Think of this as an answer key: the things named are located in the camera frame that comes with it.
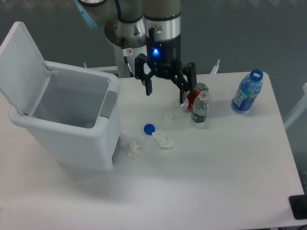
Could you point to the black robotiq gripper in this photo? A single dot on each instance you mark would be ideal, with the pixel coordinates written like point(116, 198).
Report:
point(163, 59)

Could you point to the white trash can lid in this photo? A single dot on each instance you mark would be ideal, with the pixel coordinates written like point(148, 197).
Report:
point(24, 74)

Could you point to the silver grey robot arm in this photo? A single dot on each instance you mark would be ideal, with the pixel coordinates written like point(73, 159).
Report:
point(126, 22)

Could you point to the crushed red soda can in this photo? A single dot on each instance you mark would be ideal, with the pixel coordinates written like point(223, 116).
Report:
point(191, 96)

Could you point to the clear plastic bottle cap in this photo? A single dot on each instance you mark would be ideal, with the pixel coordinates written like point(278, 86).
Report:
point(168, 115)

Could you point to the blue bottle cap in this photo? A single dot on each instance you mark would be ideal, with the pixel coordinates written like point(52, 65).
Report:
point(149, 129)

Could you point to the white plastic trash can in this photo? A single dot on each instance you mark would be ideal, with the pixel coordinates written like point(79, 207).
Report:
point(77, 119)

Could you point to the clear green label bottle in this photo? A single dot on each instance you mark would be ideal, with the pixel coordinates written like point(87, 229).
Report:
point(200, 107)

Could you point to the crumpled white tissue right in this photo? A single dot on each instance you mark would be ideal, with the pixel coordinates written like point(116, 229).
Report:
point(162, 140)

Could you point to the crumpled white tissue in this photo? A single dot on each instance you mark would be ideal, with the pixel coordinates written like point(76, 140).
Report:
point(134, 149)
point(162, 140)

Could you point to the blue plastic drink bottle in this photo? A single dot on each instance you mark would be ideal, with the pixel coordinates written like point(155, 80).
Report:
point(248, 90)

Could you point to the crumpled white tissue left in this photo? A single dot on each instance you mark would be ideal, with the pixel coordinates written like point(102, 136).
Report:
point(134, 149)

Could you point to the black device at edge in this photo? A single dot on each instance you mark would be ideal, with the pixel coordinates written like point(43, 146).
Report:
point(298, 205)

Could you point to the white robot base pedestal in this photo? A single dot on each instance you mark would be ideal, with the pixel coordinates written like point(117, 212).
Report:
point(125, 61)

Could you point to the white frame at right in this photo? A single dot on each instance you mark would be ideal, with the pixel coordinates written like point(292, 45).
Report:
point(297, 110)

